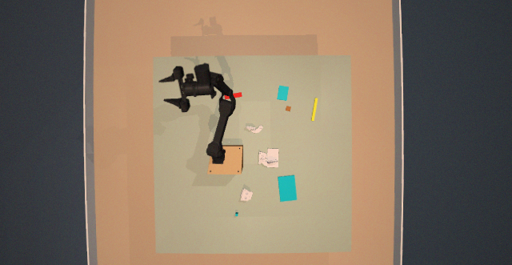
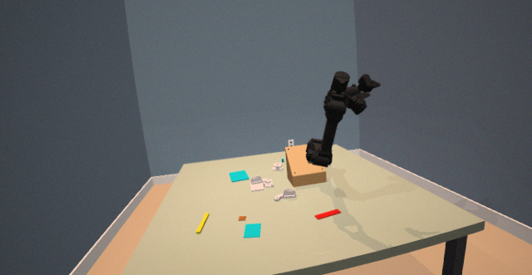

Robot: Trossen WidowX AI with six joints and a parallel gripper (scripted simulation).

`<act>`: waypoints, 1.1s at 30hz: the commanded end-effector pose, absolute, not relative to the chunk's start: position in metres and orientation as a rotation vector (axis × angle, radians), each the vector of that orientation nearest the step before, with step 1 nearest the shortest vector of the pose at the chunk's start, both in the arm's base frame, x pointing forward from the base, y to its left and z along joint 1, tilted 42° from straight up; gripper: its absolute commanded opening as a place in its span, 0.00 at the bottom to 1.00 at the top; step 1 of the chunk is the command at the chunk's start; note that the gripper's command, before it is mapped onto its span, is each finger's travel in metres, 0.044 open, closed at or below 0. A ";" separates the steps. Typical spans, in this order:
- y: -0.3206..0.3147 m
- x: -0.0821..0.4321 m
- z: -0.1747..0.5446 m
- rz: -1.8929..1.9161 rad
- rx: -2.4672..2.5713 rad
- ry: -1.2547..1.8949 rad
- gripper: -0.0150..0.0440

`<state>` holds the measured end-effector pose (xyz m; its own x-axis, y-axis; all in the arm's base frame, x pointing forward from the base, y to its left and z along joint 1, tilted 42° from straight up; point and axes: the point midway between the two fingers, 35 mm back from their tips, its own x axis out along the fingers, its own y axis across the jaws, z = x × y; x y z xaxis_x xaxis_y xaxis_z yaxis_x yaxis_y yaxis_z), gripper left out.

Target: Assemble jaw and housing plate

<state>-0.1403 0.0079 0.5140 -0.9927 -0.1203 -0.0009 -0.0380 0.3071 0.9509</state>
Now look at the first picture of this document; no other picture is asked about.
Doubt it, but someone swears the red flat bar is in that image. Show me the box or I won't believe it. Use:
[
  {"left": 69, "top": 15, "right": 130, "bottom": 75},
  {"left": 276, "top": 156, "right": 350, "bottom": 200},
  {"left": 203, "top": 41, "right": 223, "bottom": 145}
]
[{"left": 225, "top": 92, "right": 242, "bottom": 99}]

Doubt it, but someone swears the cyan flat square tile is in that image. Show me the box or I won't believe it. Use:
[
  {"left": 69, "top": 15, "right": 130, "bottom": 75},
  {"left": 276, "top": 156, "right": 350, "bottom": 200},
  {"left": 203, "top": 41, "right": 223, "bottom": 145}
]
[{"left": 277, "top": 86, "right": 289, "bottom": 101}]

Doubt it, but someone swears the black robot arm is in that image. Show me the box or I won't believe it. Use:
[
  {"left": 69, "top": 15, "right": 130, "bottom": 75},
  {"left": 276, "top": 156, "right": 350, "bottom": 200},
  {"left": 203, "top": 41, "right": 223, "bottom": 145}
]
[{"left": 194, "top": 63, "right": 236, "bottom": 164}]

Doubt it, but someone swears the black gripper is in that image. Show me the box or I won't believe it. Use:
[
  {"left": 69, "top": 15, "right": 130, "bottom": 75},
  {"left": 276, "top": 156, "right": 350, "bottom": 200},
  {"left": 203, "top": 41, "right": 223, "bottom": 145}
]
[{"left": 159, "top": 66, "right": 199, "bottom": 112}]

